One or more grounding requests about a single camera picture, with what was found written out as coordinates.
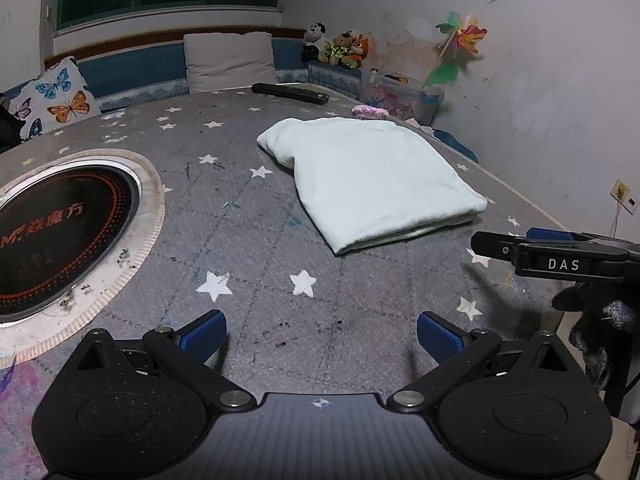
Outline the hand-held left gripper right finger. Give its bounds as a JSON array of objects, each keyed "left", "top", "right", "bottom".
[{"left": 387, "top": 311, "right": 571, "bottom": 414}]

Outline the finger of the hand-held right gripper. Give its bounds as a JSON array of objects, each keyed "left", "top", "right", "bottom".
[
  {"left": 526, "top": 227, "right": 640, "bottom": 251},
  {"left": 470, "top": 231, "right": 640, "bottom": 278}
]

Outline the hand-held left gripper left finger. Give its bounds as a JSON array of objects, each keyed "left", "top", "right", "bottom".
[{"left": 75, "top": 310, "right": 253, "bottom": 414}]

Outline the pale green T-shirt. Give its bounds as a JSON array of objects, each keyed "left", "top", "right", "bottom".
[{"left": 256, "top": 116, "right": 488, "bottom": 256}]

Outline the person's right hand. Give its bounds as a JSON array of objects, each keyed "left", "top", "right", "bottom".
[{"left": 551, "top": 280, "right": 640, "bottom": 393}]

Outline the grey star-print tablecloth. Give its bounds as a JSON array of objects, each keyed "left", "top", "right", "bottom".
[{"left": 0, "top": 85, "right": 571, "bottom": 411}]

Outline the round black induction cooker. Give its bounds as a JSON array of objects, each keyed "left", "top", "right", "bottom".
[{"left": 0, "top": 169, "right": 142, "bottom": 325}]

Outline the clear plastic toy box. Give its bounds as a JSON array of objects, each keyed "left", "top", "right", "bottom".
[{"left": 361, "top": 69, "right": 446, "bottom": 126}]

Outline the colourful pinwheel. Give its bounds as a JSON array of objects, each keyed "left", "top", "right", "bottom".
[{"left": 421, "top": 11, "right": 488, "bottom": 88}]

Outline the small pink object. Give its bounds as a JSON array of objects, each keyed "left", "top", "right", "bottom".
[{"left": 351, "top": 105, "right": 390, "bottom": 121}]

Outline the long black bar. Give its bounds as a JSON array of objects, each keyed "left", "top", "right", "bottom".
[{"left": 251, "top": 82, "right": 331, "bottom": 107}]

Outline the orange plush toy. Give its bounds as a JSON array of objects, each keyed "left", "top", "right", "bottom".
[{"left": 350, "top": 34, "right": 373, "bottom": 71}]

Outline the blue sofa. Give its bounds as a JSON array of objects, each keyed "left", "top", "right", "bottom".
[{"left": 0, "top": 35, "right": 366, "bottom": 121}]

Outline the beige pillow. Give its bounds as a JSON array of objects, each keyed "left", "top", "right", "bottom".
[{"left": 183, "top": 31, "right": 277, "bottom": 95}]

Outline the brown bear plush toy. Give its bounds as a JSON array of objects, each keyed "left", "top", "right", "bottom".
[{"left": 325, "top": 31, "right": 355, "bottom": 68}]

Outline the butterfly print pillow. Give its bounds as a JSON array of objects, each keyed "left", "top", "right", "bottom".
[{"left": 7, "top": 56, "right": 103, "bottom": 140}]

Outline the black bag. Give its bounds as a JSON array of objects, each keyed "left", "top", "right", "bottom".
[{"left": 0, "top": 92, "right": 26, "bottom": 155}]

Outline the panda plush toy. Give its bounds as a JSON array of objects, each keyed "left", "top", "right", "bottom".
[{"left": 301, "top": 22, "right": 328, "bottom": 63}]

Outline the white wall socket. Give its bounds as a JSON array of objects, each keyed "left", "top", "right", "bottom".
[{"left": 611, "top": 179, "right": 640, "bottom": 216}]

